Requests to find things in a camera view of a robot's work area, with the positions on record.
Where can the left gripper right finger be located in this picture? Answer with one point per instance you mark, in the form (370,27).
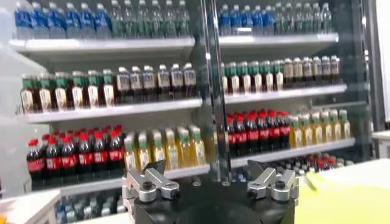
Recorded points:
(268,179)

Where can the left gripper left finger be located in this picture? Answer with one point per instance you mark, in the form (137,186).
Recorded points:
(152,179)

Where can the yellow-green t-shirt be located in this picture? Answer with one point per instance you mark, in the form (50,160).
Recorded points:
(341,207)

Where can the yellow drink bottle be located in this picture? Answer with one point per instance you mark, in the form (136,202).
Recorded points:
(143,152)
(306,134)
(158,149)
(326,131)
(198,149)
(335,129)
(130,158)
(184,149)
(295,135)
(345,128)
(171,152)
(317,132)

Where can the red cap cola bottle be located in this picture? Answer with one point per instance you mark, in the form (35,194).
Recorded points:
(115,154)
(263,134)
(85,159)
(253,135)
(232,138)
(241,137)
(285,131)
(273,132)
(35,165)
(69,161)
(100,156)
(53,163)

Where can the green cap dark tea bottle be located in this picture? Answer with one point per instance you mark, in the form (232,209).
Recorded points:
(256,79)
(27,100)
(108,94)
(77,95)
(234,80)
(225,82)
(61,97)
(244,79)
(45,99)
(268,79)
(278,78)
(93,95)

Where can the glass beverage display cabinet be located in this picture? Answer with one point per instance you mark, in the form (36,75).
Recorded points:
(213,91)

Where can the white cap beige label bottle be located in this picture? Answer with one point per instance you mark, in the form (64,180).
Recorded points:
(288,71)
(297,70)

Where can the white side table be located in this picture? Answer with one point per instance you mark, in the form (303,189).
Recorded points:
(27,204)
(382,135)

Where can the glass cabinet door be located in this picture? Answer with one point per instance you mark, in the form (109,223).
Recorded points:
(362,76)
(12,137)

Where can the green label water bottle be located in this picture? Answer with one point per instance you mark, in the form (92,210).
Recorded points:
(326,19)
(170,24)
(183,22)
(298,20)
(157,24)
(130,24)
(288,21)
(278,21)
(116,24)
(317,19)
(308,20)
(143,24)

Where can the blue label water bottle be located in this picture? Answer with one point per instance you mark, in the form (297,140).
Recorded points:
(73,21)
(257,20)
(57,21)
(268,19)
(246,20)
(87,21)
(22,21)
(102,21)
(225,21)
(40,21)
(235,20)

